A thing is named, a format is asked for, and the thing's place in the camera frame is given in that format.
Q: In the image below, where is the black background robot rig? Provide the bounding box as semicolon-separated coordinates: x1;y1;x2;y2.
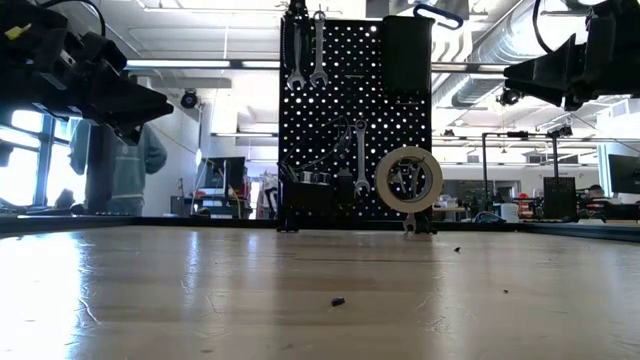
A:
480;129;561;221

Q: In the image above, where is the black ceiling spotlight cluster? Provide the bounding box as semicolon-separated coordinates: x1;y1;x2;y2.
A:
496;87;524;107

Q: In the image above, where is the black building pillar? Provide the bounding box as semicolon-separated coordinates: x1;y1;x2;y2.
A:
85;122;122;214

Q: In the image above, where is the long ceiling light fixture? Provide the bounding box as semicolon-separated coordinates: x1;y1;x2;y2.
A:
432;62;509;75
124;58;281;71

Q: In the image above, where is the black ceiling camera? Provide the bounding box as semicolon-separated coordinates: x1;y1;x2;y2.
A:
179;88;201;110
547;122;575;140

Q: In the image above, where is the black computer monitor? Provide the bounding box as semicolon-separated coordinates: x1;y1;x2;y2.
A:
198;155;247;192
607;153;640;196

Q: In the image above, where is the white masking tape roll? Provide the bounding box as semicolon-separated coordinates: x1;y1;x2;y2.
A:
373;145;444;215

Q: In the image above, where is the black aluminium table frame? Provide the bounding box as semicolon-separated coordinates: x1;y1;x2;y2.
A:
0;214;640;244

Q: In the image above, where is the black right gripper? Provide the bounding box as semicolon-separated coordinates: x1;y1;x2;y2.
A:
503;0;640;108

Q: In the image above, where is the pair of hanging wrenches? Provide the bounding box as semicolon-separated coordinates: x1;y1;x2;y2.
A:
284;2;331;51

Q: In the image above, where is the short silver combination wrench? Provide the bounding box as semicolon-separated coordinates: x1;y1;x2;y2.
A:
402;159;421;235

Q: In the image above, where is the silver spiral air duct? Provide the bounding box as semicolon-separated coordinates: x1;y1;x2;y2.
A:
432;9;551;110

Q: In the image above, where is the black perforated pegboard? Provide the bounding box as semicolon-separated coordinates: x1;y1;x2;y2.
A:
278;17;434;232

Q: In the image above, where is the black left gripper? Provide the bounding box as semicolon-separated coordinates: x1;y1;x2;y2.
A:
0;32;175;146

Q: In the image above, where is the person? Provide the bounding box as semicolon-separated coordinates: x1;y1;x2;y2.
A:
579;183;609;221
68;117;169;217

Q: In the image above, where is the small background black pegboard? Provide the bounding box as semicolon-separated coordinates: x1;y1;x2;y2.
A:
544;176;578;220

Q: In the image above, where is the black pegboard bin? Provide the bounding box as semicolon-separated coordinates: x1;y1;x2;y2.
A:
382;14;436;99

